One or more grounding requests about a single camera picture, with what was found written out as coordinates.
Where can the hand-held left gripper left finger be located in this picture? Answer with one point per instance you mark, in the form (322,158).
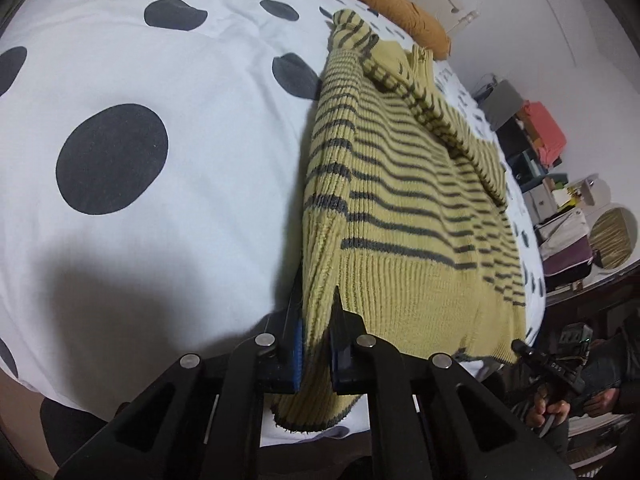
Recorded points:
(298,355)

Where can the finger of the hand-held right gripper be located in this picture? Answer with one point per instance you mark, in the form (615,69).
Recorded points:
(522,348)

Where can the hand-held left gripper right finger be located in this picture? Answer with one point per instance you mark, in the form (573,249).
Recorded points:
(336,360)

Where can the yellow grey-striped knit sweater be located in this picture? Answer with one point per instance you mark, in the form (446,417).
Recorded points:
(400,200)

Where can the person's right forearm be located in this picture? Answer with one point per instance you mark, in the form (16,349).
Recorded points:
(617,360)

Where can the person's right hand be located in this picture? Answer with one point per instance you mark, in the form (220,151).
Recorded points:
(547,410)

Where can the dark maroon bag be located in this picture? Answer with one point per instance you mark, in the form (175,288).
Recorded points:
(567,262)

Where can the white bag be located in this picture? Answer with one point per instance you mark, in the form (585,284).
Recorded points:
(562,227)

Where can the coral pink box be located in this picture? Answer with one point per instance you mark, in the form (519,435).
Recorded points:
(547,132)

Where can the dark cloth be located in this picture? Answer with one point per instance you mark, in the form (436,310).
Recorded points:
(65,422)

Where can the grey box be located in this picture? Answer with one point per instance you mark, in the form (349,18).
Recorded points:
(505,102)

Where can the white black-dotted duvet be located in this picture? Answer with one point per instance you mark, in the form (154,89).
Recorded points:
(200,110)

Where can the white wall plug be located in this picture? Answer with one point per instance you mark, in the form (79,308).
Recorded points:
(467,17)

